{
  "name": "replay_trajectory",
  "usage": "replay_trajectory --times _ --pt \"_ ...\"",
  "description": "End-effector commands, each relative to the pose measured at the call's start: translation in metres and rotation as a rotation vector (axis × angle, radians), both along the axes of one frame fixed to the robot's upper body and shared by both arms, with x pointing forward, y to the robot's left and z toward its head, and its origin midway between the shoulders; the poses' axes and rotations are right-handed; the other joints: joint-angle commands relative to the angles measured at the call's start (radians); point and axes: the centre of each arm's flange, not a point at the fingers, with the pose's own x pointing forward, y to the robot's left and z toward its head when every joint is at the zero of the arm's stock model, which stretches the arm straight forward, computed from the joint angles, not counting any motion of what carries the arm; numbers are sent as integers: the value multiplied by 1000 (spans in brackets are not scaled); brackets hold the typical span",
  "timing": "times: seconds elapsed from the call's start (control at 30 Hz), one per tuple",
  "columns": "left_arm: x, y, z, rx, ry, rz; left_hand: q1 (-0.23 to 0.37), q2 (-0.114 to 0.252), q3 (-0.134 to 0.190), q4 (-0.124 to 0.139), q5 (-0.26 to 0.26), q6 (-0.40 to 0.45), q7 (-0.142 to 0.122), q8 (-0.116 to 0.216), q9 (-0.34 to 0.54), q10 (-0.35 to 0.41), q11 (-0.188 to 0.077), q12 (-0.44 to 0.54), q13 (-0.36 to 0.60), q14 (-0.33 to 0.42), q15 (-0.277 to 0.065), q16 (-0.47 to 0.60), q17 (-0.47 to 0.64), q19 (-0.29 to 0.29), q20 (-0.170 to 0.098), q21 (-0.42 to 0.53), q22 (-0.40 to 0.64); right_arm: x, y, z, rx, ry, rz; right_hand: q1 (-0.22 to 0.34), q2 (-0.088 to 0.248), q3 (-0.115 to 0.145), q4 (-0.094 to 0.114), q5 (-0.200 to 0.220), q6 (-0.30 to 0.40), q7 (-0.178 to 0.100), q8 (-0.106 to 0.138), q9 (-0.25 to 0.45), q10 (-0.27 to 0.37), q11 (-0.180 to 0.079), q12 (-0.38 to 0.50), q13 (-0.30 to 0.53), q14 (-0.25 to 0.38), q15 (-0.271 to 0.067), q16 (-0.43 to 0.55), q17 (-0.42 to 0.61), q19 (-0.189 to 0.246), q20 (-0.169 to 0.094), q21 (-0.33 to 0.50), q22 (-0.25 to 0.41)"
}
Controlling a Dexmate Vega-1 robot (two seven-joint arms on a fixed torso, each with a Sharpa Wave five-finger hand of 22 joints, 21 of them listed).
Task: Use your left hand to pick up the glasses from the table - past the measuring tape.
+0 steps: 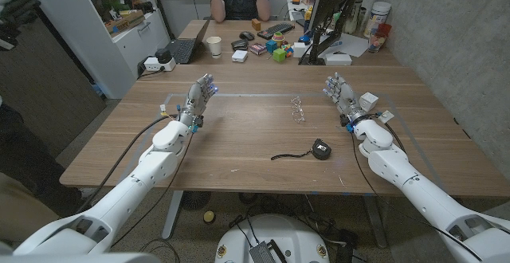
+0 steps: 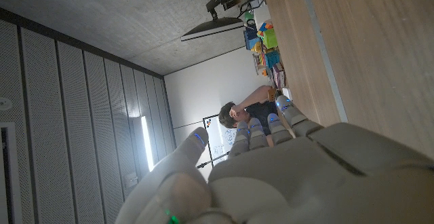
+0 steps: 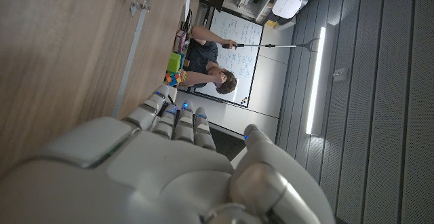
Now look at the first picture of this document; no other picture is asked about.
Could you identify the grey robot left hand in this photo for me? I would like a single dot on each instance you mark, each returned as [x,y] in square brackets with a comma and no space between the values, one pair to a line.
[195,101]

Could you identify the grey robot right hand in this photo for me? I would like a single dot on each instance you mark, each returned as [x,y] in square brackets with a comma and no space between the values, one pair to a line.
[346,97]

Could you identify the clear frame glasses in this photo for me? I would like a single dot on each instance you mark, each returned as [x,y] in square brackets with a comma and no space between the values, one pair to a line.
[297,115]

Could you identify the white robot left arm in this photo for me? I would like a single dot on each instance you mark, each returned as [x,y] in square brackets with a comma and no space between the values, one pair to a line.
[131,187]

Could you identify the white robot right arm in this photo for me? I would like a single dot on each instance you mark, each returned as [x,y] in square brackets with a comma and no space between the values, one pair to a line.
[418,195]

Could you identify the black measuring tape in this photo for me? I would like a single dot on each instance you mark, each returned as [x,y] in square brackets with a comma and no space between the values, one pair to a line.
[321,149]

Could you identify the white rectangular box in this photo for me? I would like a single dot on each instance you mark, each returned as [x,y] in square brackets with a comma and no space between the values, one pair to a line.
[338,59]

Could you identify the white paper sheet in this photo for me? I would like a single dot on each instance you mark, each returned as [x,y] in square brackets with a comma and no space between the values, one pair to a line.
[352,45]

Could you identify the black laptop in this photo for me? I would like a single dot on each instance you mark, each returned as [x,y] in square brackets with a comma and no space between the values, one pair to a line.
[181,49]

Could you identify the black power adapter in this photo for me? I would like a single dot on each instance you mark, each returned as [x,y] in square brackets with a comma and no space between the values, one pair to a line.
[163,55]

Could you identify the black monitor stand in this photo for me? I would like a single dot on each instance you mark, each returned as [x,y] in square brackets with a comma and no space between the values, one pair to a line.
[318,48]

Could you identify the white power strip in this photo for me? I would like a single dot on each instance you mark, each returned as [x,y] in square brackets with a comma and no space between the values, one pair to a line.
[151,64]

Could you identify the white paper cup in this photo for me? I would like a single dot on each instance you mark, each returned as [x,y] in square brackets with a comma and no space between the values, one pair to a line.
[214,47]

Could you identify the small white flat box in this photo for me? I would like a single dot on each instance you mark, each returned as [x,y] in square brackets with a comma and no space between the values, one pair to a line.
[239,56]

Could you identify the red topped glass cup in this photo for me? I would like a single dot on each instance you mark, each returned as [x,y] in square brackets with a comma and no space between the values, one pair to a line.
[376,40]

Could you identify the white square box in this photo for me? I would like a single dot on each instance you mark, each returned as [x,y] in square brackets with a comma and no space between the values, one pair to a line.
[299,50]

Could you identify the blue round object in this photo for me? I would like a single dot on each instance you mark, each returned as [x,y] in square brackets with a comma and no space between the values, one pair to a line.
[304,39]

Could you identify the black wallet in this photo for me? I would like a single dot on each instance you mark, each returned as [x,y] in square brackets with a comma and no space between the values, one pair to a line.
[239,45]

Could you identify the colourful puzzle cube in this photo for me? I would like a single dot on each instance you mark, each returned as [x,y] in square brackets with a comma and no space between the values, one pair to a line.
[288,50]

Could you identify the green cube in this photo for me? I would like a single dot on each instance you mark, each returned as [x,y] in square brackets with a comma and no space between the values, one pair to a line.
[279,55]

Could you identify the steel thermos bottle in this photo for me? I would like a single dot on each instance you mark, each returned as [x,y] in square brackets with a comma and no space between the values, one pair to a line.
[353,18]

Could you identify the purple printed small box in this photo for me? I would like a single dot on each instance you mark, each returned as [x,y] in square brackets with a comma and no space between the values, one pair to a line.
[258,49]

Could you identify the black computer mouse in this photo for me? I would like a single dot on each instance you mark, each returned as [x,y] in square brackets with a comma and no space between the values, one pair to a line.
[247,36]

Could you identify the white round canister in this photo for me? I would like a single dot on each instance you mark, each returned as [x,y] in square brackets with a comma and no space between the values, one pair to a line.
[376,16]

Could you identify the yellow bottle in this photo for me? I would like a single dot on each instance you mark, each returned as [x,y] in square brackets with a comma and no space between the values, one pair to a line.
[308,16]

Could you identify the blue cube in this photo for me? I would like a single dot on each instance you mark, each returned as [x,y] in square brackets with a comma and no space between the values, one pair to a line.
[271,46]

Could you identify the black keyboard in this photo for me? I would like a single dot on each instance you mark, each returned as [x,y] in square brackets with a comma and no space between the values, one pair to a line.
[275,30]

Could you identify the small wooden block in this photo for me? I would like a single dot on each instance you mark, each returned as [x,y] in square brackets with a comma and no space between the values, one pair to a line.
[256,25]

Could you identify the black round ribbed disc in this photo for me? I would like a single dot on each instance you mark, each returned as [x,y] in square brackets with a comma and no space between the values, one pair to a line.
[196,200]

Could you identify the cardboard box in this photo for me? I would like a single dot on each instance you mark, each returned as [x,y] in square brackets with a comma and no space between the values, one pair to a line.
[125,22]

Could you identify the white shelf cabinet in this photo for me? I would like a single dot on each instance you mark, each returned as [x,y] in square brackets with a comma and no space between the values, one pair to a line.
[95,52]

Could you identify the metal table leg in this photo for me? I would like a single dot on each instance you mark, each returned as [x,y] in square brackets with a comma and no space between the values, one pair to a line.
[376,223]
[172,215]

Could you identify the yellow ball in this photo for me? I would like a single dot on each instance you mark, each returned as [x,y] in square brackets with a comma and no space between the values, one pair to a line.
[209,217]

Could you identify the white robot torso base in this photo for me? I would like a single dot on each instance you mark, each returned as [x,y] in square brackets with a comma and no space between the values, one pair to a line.
[295,239]

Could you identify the white cube wrist camera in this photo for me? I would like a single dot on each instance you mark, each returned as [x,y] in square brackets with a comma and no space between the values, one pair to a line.
[368,101]

